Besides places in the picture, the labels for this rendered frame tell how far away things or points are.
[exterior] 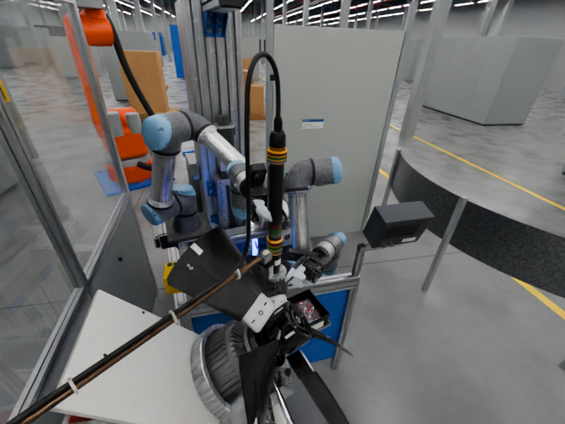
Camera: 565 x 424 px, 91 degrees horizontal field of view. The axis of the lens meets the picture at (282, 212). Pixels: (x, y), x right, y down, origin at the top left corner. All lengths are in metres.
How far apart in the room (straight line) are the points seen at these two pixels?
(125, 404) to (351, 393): 1.62
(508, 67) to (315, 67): 8.18
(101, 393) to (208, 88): 1.23
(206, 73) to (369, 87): 1.67
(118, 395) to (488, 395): 2.21
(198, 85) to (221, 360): 1.16
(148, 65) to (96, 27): 4.15
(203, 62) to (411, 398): 2.25
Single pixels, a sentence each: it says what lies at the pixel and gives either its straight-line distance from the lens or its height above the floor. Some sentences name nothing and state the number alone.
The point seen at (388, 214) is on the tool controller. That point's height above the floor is 1.24.
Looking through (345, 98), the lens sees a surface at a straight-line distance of 2.67.
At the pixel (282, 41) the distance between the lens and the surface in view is 2.43.
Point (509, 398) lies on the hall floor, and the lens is 2.57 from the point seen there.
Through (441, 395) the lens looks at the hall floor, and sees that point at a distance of 2.35.
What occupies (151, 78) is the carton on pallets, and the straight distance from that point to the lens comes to 8.63.
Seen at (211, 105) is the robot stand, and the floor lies 1.61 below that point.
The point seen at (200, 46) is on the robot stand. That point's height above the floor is 1.86.
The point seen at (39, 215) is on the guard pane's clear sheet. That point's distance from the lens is 1.23.
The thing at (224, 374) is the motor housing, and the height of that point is 1.15.
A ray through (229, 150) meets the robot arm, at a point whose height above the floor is 1.53.
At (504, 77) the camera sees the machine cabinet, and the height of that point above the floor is 1.30.
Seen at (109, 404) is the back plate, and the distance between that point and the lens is 0.71.
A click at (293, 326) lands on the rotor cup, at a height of 1.25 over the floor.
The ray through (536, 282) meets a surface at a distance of 2.54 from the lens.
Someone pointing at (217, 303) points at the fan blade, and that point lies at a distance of 0.75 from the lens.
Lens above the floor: 1.88
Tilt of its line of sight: 31 degrees down
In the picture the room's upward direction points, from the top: 2 degrees clockwise
